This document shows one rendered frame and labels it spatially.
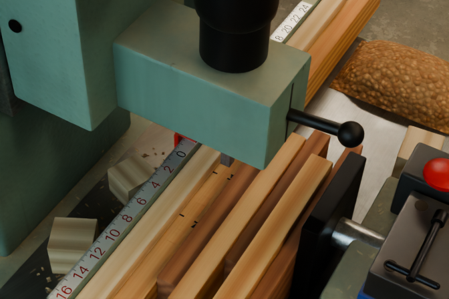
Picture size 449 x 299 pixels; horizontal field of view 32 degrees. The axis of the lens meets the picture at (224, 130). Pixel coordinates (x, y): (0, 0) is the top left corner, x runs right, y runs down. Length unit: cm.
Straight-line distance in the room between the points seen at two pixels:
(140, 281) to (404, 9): 197
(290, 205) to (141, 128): 33
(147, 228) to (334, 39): 31
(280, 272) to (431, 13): 196
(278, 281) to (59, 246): 25
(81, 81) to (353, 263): 24
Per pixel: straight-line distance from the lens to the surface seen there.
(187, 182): 65
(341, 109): 80
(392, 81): 80
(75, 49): 57
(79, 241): 76
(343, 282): 59
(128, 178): 81
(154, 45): 59
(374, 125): 79
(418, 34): 241
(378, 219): 63
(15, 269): 80
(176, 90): 59
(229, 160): 66
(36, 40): 60
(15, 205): 77
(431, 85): 80
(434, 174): 59
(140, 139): 89
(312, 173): 64
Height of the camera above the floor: 145
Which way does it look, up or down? 46 degrees down
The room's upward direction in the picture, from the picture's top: 3 degrees clockwise
